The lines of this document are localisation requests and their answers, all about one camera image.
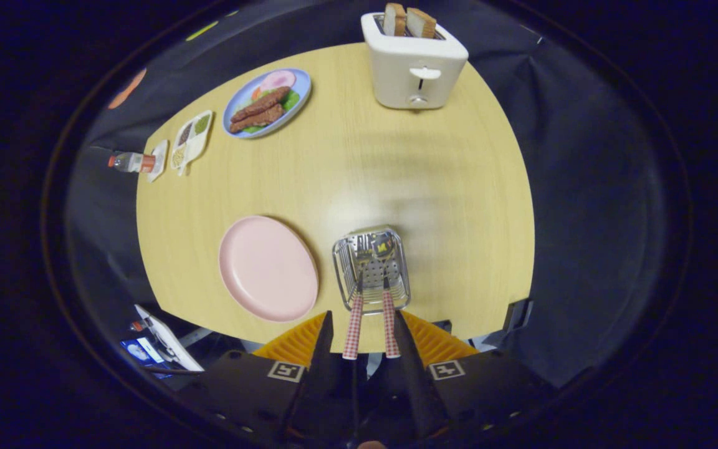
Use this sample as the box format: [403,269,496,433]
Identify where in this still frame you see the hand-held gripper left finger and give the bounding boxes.
[175,311,335,447]

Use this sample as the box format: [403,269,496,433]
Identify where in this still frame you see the fork with checkered handle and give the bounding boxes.
[342,234,373,361]

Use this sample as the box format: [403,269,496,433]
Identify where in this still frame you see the toast slice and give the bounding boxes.
[383,2,408,36]
[406,7,438,39]

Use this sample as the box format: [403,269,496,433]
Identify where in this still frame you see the brown sausage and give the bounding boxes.
[229,104,285,133]
[231,86,291,123]

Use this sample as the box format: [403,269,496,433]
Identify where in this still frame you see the white flat panel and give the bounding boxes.
[135,304,205,373]

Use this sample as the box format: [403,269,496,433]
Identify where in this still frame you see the white square coaster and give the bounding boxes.
[147,140,169,183]

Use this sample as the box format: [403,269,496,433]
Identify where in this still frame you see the device with blue screen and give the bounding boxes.
[120,337,170,364]

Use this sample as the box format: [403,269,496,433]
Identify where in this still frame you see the white divided condiment tray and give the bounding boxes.
[170,110,214,176]

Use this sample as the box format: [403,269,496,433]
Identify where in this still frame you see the pink ham slice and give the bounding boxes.
[261,70,297,92]

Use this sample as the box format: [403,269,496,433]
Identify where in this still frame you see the white toaster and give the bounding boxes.
[361,12,469,110]

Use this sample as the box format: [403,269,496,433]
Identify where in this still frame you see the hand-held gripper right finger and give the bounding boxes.
[393,310,553,443]

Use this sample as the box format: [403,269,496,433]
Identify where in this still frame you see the spoon with checkered handle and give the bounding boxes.
[371,231,401,360]

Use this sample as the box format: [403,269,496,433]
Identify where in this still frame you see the black backdrop cloth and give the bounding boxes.
[63,0,677,387]

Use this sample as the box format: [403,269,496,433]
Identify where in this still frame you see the metal wire basket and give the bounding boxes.
[332,226,411,316]

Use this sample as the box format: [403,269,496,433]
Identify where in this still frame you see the green lettuce leaf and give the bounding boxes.
[244,87,300,133]

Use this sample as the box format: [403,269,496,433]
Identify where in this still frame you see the blue plate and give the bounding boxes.
[223,68,312,138]

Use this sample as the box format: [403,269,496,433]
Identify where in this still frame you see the clear bottle with red cap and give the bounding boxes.
[108,152,157,173]

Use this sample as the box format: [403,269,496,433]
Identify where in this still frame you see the pink plate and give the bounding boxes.
[218,215,320,323]

